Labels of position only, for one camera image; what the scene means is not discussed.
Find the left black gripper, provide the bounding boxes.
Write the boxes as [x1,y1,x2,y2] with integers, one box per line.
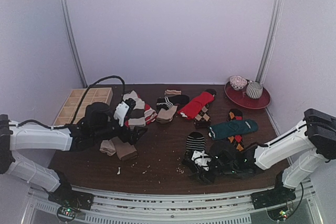
[92,113,147,145]

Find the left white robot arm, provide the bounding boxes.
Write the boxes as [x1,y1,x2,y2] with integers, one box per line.
[1,99,147,205]

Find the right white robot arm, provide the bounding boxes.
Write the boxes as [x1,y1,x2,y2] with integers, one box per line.
[182,109,335,204]

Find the red beige striped socks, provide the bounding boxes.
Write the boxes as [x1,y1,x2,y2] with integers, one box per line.
[123,90,157,129]

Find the black striped ankle sock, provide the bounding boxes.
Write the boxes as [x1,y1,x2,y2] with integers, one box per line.
[185,132,205,156]

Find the tan ankle sock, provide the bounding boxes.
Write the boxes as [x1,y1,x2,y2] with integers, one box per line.
[156,105,177,124]

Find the black white striped sock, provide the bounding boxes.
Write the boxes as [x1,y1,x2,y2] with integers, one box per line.
[156,94,190,110]

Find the brown beige sock pair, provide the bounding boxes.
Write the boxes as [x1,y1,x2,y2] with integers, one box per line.
[100,138,138,162]

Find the wooden compartment box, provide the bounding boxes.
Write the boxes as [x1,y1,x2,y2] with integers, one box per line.
[54,88,113,125]

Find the beige striped folded sock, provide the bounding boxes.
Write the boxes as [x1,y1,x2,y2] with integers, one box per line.
[164,90,182,96]

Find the brown argyle sock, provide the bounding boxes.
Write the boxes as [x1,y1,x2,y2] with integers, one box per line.
[194,104,211,129]

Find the red sock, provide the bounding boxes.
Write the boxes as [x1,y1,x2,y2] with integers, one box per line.
[177,89,217,120]

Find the dark green sock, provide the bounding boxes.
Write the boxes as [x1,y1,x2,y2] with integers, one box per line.
[208,119,259,141]

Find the black orange argyle sock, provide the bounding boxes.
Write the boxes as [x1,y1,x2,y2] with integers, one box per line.
[227,109,244,152]

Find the red round plate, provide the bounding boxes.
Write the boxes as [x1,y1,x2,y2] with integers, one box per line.
[224,80,271,110]

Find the patterned white bowl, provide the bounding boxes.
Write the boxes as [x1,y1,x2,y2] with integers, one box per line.
[229,75,248,91]

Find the striped grey cup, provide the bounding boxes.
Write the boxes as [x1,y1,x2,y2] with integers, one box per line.
[246,81,263,99]

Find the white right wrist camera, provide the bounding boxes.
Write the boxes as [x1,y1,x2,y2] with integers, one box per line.
[191,151,212,171]

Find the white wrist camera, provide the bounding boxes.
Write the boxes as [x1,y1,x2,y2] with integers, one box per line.
[191,151,212,171]
[113,101,130,126]

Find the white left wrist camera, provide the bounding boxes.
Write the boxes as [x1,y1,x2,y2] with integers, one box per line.
[113,101,130,126]

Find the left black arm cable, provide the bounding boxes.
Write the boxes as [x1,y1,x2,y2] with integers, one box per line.
[69,75,126,127]

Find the aluminium front rail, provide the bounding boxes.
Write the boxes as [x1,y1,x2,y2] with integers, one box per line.
[26,179,316,224]

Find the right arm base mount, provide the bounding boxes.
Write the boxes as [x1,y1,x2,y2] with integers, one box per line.
[251,183,296,222]

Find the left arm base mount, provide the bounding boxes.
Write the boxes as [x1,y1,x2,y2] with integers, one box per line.
[45,170,94,223]

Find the left aluminium corner post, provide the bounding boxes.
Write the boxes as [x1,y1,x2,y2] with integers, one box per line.
[60,0,88,88]

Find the aluminium corner post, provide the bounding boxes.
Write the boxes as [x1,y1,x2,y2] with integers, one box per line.
[256,0,286,84]
[60,0,88,88]

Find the right aluminium corner post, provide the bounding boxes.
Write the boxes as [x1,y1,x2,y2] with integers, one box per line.
[256,0,286,84]

